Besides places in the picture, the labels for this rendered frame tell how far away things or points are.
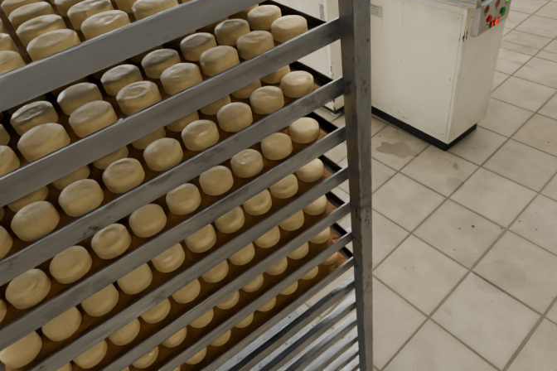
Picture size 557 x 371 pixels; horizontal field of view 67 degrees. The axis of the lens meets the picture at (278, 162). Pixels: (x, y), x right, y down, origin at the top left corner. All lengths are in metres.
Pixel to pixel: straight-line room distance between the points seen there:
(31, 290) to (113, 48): 0.34
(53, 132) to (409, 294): 1.65
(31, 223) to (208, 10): 0.32
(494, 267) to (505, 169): 0.64
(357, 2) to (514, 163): 2.07
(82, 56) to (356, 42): 0.33
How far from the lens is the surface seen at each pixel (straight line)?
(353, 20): 0.58
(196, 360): 0.91
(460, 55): 2.17
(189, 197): 0.63
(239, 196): 0.62
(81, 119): 0.53
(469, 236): 2.16
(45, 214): 0.58
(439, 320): 1.91
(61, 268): 0.64
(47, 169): 0.49
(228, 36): 0.62
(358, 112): 0.65
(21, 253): 0.55
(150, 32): 0.46
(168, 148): 0.58
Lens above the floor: 1.67
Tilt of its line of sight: 41 degrees down
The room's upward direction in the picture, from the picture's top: 12 degrees counter-clockwise
